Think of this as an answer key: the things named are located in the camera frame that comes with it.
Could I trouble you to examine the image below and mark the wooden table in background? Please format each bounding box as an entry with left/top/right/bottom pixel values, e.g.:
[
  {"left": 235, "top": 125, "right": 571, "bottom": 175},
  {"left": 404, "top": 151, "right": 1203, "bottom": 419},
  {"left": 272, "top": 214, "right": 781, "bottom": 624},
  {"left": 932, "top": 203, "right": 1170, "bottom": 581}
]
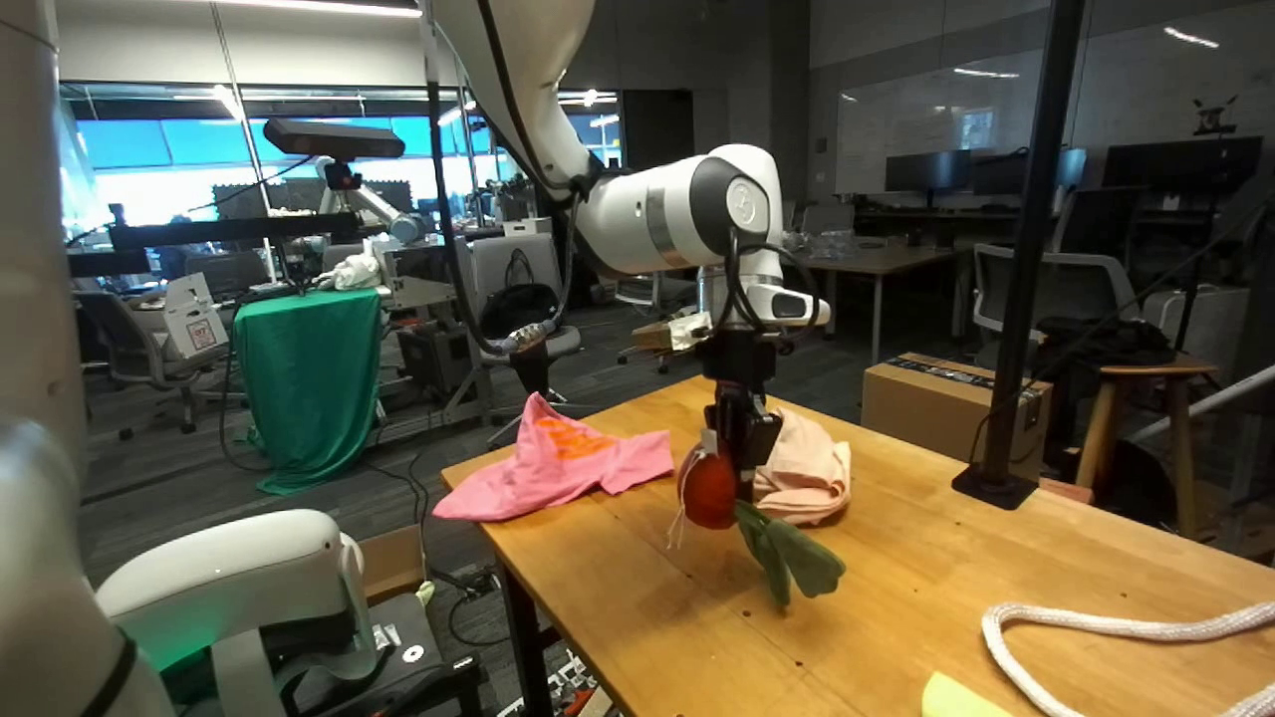
[{"left": 798, "top": 235, "right": 967, "bottom": 357}]

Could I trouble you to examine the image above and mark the cardboard box on floor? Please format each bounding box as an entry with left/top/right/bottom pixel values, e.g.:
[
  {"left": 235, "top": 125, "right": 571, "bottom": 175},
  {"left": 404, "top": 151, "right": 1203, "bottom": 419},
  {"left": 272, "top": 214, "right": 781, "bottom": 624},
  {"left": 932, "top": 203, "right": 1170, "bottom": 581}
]
[{"left": 862, "top": 350, "right": 1051, "bottom": 474}]

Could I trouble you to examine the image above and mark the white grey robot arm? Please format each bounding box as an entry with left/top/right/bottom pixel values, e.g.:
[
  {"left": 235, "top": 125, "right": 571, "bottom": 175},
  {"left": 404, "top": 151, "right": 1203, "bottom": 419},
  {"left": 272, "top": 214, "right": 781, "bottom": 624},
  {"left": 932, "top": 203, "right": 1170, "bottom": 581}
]
[{"left": 417, "top": 0, "right": 829, "bottom": 488}]

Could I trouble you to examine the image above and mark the yellow-green cloth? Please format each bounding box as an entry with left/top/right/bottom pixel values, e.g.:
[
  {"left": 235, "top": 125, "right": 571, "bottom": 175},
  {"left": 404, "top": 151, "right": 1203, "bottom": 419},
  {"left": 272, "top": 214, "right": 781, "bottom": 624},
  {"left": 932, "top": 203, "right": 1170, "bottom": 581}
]
[{"left": 922, "top": 672, "right": 1011, "bottom": 717}]

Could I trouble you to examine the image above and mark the green draped cloth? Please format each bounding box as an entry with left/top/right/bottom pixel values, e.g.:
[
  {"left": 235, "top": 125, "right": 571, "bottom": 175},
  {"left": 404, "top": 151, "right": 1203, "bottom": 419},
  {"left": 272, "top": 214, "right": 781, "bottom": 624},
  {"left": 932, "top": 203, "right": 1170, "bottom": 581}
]
[{"left": 231, "top": 292, "right": 382, "bottom": 492}]

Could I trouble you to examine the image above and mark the plush tomato with leaves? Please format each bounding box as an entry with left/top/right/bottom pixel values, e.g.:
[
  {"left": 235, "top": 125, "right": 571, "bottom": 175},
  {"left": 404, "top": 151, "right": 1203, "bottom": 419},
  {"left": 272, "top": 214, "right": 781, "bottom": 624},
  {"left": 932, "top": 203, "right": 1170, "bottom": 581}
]
[{"left": 664, "top": 449, "right": 843, "bottom": 611}]

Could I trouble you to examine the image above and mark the cream pink cloth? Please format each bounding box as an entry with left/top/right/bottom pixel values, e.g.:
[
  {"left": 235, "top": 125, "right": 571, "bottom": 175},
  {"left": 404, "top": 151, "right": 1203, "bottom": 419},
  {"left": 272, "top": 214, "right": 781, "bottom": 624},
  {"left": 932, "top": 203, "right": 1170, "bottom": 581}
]
[{"left": 754, "top": 413, "right": 854, "bottom": 526}]

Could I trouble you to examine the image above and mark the white rope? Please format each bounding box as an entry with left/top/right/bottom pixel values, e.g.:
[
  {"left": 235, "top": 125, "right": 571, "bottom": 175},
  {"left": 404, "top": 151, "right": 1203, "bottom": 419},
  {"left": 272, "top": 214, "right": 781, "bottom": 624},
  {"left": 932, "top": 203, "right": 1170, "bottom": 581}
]
[{"left": 981, "top": 597, "right": 1275, "bottom": 717}]

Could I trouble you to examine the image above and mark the pink t-shirt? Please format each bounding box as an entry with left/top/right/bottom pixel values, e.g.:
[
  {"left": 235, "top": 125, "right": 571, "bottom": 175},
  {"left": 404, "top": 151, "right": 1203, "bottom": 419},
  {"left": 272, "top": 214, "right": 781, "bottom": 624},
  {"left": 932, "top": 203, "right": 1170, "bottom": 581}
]
[{"left": 434, "top": 396, "right": 672, "bottom": 520}]

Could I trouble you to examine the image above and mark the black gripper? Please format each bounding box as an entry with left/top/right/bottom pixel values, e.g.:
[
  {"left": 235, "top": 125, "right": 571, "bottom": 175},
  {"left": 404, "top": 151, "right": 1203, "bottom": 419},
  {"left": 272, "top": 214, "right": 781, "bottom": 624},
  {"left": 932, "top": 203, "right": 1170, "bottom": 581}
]
[{"left": 696, "top": 329, "right": 781, "bottom": 492}]

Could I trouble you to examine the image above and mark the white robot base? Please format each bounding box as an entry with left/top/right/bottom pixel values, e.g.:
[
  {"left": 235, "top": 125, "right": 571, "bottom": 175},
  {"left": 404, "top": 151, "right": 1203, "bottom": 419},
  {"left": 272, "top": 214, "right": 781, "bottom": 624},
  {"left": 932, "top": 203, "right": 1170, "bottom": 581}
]
[{"left": 0, "top": 422, "right": 378, "bottom": 717}]

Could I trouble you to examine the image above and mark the round wooden stool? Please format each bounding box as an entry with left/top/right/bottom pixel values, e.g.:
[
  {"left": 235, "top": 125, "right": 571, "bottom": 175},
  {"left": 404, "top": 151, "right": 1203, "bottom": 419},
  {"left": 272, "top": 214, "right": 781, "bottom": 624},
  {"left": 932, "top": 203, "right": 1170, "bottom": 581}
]
[{"left": 1077, "top": 364, "right": 1207, "bottom": 534}]

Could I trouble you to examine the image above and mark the black vertical pole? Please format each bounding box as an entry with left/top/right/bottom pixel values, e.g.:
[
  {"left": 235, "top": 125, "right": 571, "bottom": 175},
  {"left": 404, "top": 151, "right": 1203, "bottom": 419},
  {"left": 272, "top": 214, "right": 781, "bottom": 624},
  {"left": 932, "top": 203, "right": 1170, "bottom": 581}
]
[{"left": 954, "top": 0, "right": 1086, "bottom": 510}]

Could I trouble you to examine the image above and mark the black camera on mount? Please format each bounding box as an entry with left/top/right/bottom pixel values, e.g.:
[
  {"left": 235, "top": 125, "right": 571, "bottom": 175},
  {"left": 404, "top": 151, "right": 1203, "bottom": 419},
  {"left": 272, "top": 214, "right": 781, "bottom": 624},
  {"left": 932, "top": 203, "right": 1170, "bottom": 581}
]
[{"left": 262, "top": 121, "right": 406, "bottom": 188}]

